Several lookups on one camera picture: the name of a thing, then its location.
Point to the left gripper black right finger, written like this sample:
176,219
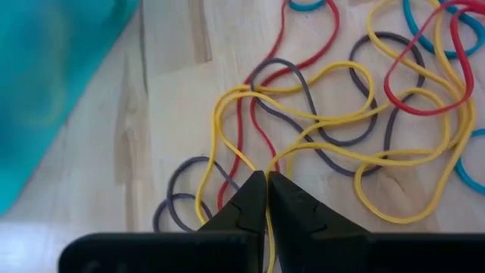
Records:
303,235

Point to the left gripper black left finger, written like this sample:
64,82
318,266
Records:
235,227

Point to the purple rubber band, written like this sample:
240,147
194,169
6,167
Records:
382,34
170,182
341,143

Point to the yellow rubber band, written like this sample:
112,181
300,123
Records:
398,221
218,121

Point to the red rubber band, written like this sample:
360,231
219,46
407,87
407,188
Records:
333,38
417,111

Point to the green translucent plastic bin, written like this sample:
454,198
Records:
45,95

